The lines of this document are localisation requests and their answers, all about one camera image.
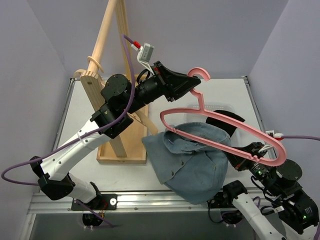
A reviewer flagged pink plastic hanger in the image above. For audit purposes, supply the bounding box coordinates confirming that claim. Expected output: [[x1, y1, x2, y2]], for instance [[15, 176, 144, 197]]
[[158, 67, 287, 167]]

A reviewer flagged black skirt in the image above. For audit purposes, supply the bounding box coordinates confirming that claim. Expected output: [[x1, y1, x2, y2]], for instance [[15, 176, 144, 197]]
[[205, 109, 246, 138]]

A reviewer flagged light blue denim shirt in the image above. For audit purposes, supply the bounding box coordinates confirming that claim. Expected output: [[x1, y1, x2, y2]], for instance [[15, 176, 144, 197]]
[[141, 130, 229, 205]]

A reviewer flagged beige plastic hanger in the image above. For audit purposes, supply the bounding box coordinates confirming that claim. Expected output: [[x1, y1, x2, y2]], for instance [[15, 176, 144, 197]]
[[73, 69, 159, 135]]

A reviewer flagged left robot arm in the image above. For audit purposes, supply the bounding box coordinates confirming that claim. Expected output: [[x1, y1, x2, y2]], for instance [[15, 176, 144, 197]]
[[30, 61, 201, 210]]

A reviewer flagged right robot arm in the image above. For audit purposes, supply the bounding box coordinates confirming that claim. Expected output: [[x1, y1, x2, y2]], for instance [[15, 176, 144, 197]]
[[222, 152, 320, 240]]

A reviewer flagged white perforated plastic basket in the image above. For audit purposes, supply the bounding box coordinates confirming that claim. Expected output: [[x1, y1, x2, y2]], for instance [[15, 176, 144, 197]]
[[185, 103, 246, 145]]

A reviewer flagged wooden clothes rack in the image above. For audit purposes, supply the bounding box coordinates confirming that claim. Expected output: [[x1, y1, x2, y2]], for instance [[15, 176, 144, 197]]
[[79, 0, 148, 164]]

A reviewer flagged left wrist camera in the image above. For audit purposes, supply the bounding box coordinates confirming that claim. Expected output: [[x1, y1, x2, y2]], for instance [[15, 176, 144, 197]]
[[131, 41, 154, 73]]

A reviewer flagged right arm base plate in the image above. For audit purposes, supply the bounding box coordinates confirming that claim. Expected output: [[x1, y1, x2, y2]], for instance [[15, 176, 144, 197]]
[[206, 192, 243, 226]]

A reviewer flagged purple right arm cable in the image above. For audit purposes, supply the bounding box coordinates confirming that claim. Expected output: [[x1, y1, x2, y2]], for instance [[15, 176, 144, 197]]
[[282, 134, 320, 141]]

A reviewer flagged aluminium right side rail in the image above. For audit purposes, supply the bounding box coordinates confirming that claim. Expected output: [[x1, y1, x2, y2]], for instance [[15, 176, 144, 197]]
[[243, 76, 296, 191]]

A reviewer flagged aluminium rail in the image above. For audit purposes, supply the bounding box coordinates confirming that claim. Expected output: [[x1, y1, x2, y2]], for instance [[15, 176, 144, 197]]
[[27, 190, 208, 214], [243, 76, 296, 191]]

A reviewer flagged aluminium front rail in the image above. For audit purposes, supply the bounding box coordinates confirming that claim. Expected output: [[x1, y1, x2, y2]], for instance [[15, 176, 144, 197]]
[[27, 190, 208, 214]]

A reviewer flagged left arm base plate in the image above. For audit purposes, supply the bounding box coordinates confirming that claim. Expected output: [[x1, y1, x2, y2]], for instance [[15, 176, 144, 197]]
[[71, 193, 118, 226]]

